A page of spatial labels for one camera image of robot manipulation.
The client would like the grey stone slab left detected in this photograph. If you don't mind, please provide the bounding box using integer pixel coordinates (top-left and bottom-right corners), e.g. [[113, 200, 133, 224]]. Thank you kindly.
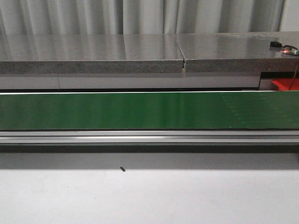
[[0, 34, 183, 74]]

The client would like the grey stone slab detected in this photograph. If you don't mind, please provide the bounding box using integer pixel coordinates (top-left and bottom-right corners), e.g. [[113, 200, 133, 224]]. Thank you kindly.
[[0, 34, 183, 74], [175, 32, 299, 72]]

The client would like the grey stone slab right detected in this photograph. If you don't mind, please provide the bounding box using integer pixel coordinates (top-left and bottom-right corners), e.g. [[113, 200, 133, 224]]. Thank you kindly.
[[175, 32, 299, 72]]

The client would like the green conveyor belt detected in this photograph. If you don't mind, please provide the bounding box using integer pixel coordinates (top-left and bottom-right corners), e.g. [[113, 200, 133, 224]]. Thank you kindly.
[[0, 91, 299, 130]]

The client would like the red plastic tray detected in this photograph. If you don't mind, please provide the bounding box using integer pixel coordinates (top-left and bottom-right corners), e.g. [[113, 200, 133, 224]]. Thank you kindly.
[[272, 78, 299, 91]]

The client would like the small black sensor module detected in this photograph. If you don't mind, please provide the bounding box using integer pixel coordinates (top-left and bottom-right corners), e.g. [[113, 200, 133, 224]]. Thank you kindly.
[[270, 41, 283, 49]]

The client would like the green circuit board with LED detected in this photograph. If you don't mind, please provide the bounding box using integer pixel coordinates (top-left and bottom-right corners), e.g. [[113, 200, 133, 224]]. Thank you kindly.
[[282, 47, 299, 56]]

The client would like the grey pleated curtain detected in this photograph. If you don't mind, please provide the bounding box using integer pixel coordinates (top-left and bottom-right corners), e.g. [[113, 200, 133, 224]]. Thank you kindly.
[[0, 0, 299, 35]]

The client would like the aluminium conveyor frame rail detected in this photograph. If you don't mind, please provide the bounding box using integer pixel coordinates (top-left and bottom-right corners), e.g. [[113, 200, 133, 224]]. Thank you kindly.
[[0, 130, 299, 145]]

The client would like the thin red black wire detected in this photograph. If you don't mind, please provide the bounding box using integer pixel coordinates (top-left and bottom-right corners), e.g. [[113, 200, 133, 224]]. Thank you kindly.
[[281, 43, 299, 91]]

